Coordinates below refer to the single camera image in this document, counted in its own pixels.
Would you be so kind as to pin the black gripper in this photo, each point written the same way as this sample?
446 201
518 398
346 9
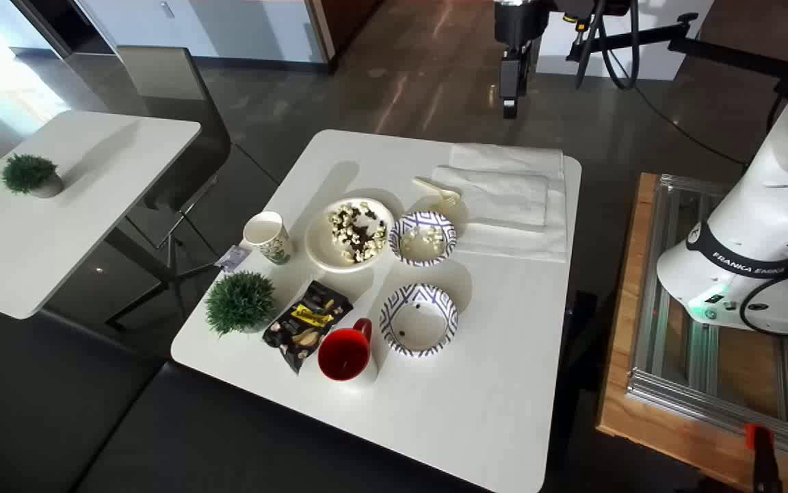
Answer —
518 20

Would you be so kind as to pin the white plastic spoon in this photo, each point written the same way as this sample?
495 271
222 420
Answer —
439 190

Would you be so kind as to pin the white round plate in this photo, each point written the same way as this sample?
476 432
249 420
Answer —
317 248

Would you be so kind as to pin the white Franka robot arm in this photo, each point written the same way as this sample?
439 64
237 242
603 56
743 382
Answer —
766 208

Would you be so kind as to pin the blue patterned bowl white filling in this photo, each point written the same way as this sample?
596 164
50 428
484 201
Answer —
421 238

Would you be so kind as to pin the blue patterned empty bowl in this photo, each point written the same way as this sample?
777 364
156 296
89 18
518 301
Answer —
416 317

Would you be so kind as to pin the folded white paper towel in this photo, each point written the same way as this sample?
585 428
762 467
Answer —
505 196

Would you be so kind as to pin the large white paper towel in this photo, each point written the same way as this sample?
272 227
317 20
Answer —
513 243

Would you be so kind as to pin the black and white food pile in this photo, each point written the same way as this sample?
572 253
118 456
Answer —
356 231

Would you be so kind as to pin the patterned paper cup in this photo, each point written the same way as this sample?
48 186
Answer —
268 238

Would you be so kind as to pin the red mug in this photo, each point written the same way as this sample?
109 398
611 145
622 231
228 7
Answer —
342 354

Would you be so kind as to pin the wooden base board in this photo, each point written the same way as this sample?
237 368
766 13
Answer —
616 391

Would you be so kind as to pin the small flat paper card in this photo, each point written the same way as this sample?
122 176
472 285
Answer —
234 257

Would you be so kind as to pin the dark grey chair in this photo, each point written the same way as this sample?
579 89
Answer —
175 109

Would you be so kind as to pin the green potted plant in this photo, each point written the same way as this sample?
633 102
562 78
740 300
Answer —
242 301

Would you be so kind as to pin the red clamp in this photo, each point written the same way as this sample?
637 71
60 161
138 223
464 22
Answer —
763 456

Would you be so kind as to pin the white side table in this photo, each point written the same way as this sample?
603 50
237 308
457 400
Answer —
66 208

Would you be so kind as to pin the small green plant white pot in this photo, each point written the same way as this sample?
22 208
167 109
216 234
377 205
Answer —
29 170

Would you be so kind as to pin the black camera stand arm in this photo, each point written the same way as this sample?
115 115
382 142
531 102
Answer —
730 56

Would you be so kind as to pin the aluminium profile frame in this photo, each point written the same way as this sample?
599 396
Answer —
684 364

